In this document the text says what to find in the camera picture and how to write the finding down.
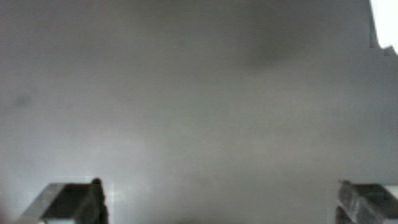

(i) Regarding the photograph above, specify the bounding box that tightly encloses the white drawer case box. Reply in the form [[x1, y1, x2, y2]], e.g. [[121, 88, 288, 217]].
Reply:
[[370, 0, 398, 55]]

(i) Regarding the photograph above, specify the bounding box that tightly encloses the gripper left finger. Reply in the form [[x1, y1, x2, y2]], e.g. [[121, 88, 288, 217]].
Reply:
[[17, 178, 109, 224]]

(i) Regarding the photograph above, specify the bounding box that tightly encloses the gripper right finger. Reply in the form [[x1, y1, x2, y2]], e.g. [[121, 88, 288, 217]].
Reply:
[[335, 181, 398, 224]]

